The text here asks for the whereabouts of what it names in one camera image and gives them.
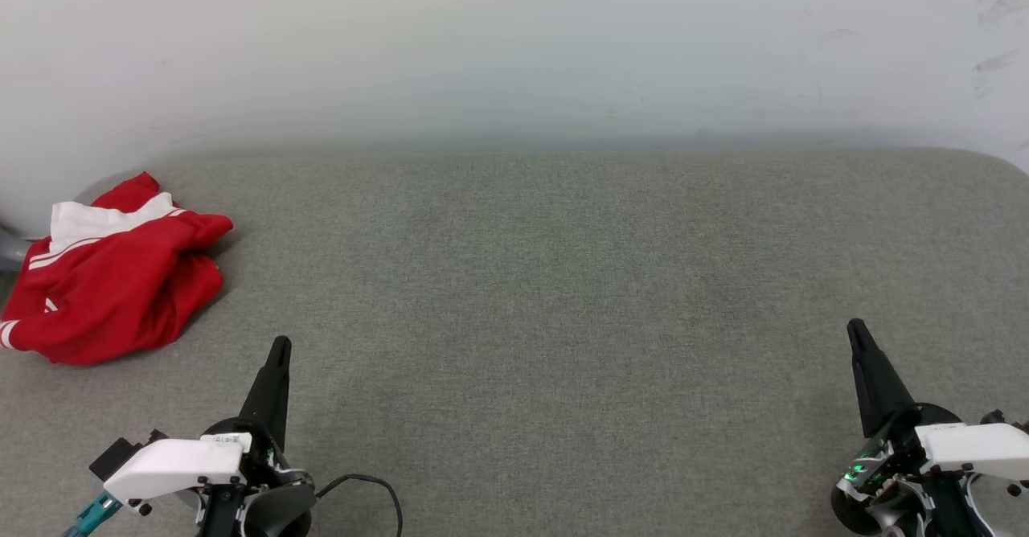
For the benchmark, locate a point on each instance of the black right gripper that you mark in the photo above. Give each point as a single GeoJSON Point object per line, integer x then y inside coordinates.
{"type": "Point", "coordinates": [900, 442]}

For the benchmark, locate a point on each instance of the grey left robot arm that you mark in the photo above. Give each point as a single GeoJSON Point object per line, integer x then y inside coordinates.
{"type": "Point", "coordinates": [277, 513]}

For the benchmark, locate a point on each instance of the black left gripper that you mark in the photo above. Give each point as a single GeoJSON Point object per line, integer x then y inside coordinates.
{"type": "Point", "coordinates": [259, 463]}

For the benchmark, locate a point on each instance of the grey metal frame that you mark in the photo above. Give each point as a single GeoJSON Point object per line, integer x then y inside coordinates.
{"type": "Point", "coordinates": [10, 249]}

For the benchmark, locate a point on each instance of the red and white shirt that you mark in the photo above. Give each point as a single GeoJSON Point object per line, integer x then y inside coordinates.
{"type": "Point", "coordinates": [120, 296]}

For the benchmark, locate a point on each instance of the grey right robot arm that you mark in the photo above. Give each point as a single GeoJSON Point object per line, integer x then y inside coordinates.
{"type": "Point", "coordinates": [957, 511]}

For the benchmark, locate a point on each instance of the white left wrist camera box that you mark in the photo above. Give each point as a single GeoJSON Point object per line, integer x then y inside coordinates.
{"type": "Point", "coordinates": [173, 465]}

